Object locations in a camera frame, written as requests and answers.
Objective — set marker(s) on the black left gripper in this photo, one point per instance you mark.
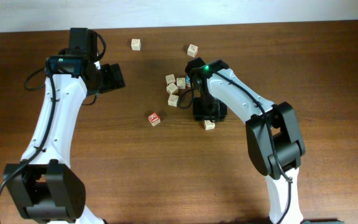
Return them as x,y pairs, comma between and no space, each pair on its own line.
115,77

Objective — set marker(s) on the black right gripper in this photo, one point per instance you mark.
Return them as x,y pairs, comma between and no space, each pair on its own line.
202,116

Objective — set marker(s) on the wooden block with swirl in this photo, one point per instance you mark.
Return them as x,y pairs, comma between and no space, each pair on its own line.
209,125

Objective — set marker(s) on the wooden block cluster bottom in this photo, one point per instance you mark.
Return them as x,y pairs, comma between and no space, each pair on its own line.
173,100

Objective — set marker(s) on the wooden block cluster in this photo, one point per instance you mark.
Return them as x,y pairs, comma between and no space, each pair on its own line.
170,79
172,89
173,100

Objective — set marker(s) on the red letter block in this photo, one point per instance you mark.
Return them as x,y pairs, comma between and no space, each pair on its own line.
154,119

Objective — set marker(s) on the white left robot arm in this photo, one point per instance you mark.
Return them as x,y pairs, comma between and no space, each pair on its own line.
42,185

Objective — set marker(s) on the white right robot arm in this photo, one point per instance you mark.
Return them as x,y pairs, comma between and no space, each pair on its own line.
274,141

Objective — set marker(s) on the blue letter D block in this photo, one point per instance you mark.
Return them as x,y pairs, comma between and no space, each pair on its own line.
187,82

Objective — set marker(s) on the wooden block beside blue D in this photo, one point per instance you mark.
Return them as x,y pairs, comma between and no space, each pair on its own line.
181,83

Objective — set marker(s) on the wooden block far left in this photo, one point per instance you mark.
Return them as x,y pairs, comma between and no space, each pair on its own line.
136,44

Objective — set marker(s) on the wooden block far right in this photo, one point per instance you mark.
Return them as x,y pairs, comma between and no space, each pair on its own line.
192,50

